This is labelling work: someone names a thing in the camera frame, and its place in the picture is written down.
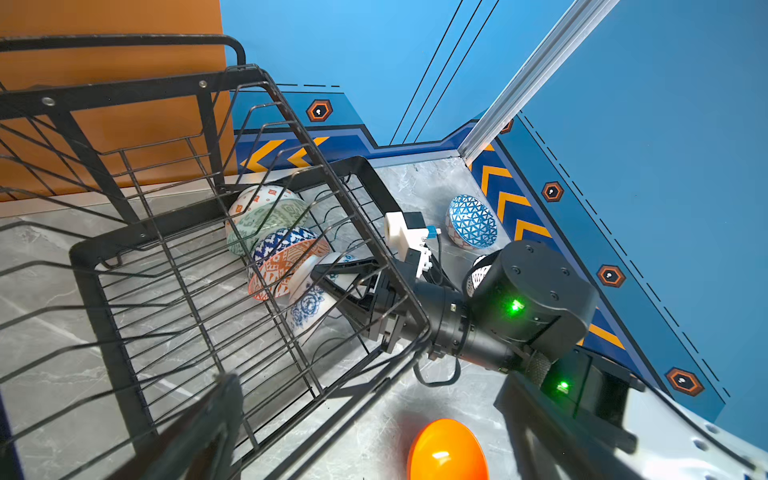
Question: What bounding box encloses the orange plastic bowl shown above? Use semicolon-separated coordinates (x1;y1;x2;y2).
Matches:
407;419;490;480

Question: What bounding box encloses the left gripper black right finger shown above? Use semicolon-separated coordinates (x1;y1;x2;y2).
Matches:
494;372;640;479

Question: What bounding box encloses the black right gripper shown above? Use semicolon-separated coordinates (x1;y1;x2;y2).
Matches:
365;269;426;354

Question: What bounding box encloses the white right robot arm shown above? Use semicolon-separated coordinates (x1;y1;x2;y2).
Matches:
376;242;767;479

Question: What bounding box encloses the dark blue patterned bowl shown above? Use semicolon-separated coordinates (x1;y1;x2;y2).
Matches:
446;194;498;250

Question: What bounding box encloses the aluminium corner post right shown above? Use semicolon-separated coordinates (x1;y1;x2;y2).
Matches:
457;0;618;166

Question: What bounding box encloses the green patterned ceramic bowl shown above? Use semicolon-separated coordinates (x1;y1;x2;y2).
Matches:
224;185;309;255

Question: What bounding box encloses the black wire dish rack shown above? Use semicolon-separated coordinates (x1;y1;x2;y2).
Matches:
1;35;425;479

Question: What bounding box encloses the red patterned ceramic bowl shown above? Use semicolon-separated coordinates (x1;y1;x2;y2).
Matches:
248;227;331;301

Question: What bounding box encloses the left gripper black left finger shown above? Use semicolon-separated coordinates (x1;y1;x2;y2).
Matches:
110;373;243;479

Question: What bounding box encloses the white lattice patterned bowl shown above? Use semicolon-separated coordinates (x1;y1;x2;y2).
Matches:
463;252;498;298

